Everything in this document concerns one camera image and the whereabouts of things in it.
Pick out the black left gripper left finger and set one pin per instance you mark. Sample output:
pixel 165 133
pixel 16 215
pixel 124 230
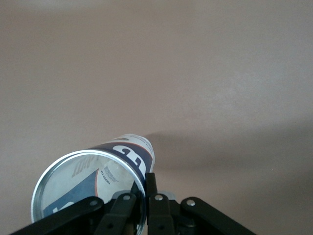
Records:
pixel 117 215

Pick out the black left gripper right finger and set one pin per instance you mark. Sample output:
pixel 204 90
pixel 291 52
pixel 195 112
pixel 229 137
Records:
pixel 161 215

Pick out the white blue tennis ball can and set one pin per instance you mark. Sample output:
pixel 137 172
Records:
pixel 73 176

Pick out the brown table mat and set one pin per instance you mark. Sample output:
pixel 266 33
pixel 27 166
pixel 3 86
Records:
pixel 171 73

